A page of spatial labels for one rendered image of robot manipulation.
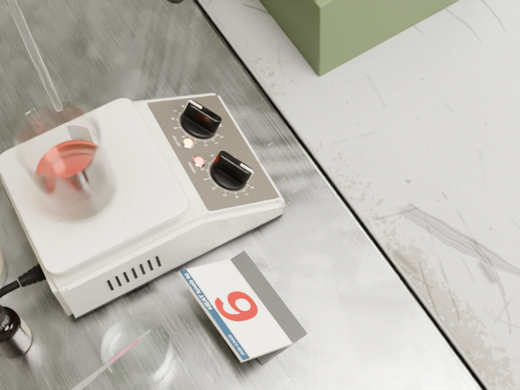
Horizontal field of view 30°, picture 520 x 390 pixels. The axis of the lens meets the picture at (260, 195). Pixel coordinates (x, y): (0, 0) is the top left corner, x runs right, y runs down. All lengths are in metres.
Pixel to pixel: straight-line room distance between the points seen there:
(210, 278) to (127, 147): 0.12
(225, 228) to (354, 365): 0.15
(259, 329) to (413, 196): 0.18
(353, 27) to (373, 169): 0.13
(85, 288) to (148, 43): 0.28
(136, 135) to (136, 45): 0.18
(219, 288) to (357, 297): 0.11
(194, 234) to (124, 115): 0.11
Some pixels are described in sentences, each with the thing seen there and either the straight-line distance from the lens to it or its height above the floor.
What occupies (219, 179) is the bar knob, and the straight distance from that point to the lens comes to 0.78.
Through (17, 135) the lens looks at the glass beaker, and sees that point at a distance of 0.71.
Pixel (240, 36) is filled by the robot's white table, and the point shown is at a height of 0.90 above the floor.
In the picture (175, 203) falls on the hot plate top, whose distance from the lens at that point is 0.74.
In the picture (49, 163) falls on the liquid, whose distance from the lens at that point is 0.75.
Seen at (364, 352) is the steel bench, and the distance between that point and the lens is 0.79.
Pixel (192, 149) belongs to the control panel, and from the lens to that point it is 0.80.
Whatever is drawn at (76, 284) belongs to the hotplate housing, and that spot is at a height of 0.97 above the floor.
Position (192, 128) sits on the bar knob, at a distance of 0.81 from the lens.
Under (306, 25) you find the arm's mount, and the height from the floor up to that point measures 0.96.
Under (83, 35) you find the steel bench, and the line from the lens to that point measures 0.96.
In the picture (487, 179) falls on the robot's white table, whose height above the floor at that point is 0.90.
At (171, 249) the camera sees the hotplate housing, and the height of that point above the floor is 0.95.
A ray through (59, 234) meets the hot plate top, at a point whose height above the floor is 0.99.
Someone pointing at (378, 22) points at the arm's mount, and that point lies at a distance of 0.89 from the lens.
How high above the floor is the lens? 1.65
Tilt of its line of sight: 63 degrees down
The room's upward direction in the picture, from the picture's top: 6 degrees counter-clockwise
